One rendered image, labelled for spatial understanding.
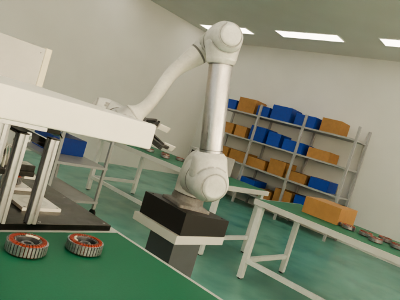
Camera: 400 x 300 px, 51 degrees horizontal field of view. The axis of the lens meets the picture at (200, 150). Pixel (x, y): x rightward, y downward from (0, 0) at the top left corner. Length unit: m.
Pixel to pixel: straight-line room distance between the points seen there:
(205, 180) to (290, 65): 7.38
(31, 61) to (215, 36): 0.71
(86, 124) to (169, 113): 8.78
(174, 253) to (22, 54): 1.07
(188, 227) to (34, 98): 1.44
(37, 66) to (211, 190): 0.79
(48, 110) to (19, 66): 0.96
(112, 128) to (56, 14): 7.06
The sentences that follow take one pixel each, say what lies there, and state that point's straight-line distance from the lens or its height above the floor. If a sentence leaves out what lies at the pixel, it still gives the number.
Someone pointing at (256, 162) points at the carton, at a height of 0.89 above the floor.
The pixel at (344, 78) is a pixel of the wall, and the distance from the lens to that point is 8.35.
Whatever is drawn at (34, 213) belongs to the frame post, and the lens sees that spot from 1.45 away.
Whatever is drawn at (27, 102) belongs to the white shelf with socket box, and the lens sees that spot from 0.47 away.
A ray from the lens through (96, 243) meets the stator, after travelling 1.36.
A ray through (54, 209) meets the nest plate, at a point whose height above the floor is 0.78.
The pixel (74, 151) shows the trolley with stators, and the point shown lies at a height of 0.59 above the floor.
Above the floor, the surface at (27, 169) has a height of 0.91.
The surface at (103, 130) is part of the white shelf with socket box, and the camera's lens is 0.52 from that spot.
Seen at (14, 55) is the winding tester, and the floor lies 1.26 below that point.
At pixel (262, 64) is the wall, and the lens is 9.31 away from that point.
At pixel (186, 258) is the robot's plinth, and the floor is 0.61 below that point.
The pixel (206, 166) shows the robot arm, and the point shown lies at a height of 1.07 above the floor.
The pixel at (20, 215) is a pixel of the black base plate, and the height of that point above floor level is 0.77.
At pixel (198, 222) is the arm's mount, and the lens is 1.88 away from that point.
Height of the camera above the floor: 1.22
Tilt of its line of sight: 3 degrees down
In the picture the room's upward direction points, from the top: 17 degrees clockwise
